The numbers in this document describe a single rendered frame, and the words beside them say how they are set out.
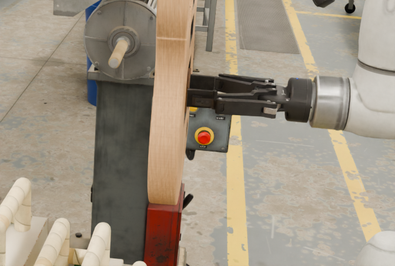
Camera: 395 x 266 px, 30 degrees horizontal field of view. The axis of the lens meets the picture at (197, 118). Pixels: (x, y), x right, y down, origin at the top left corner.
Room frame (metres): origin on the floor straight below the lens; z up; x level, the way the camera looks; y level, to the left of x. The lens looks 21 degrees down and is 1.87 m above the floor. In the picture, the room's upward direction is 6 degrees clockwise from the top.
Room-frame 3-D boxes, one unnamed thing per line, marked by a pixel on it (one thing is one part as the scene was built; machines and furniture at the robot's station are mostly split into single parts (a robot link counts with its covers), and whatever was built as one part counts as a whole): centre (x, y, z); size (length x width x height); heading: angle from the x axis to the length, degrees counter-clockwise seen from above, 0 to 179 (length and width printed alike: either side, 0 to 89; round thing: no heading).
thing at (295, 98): (1.17, -0.14, 1.46); 0.09 x 0.08 x 0.07; 89
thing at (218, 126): (2.25, 0.00, 0.99); 0.24 x 0.21 x 0.26; 0
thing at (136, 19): (2.34, 0.24, 1.25); 0.41 x 0.27 x 0.26; 0
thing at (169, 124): (1.18, 0.04, 1.48); 0.35 x 0.04 x 0.40; 179
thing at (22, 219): (1.27, 0.32, 1.15); 0.03 x 0.03 x 0.09
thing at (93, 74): (2.40, 0.24, 1.11); 0.36 x 0.24 x 0.04; 0
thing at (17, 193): (1.19, 0.33, 1.20); 0.20 x 0.03 x 0.03; 179
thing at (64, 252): (1.27, 0.25, 1.07); 0.03 x 0.03 x 0.09
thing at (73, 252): (1.28, 0.21, 1.04); 0.11 x 0.03 x 0.03; 90
